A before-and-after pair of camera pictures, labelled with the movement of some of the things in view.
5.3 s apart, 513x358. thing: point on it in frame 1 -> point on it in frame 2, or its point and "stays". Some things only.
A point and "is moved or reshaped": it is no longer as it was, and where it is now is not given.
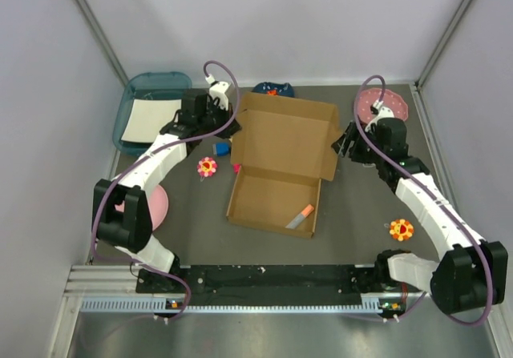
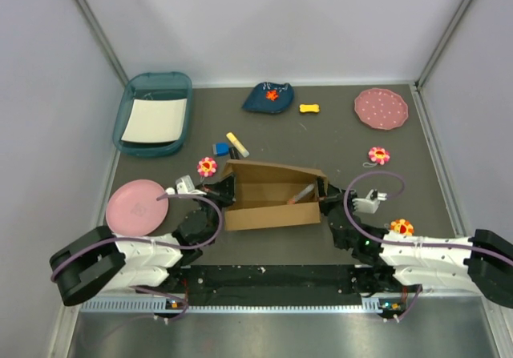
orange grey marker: x=304 y=213 -> x=300 y=195
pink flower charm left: x=207 y=166 stays
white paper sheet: x=147 y=118 stays
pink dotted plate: x=392 y=100 stays
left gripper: x=227 y=115 -> x=223 y=192
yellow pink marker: x=236 y=167 -> x=237 y=144
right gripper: x=342 y=145 -> x=329 y=197
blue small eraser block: x=222 y=148 stays
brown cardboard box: x=281 y=149 is moved or reshaped
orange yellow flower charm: x=401 y=229 stays
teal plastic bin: x=164 y=85 stays
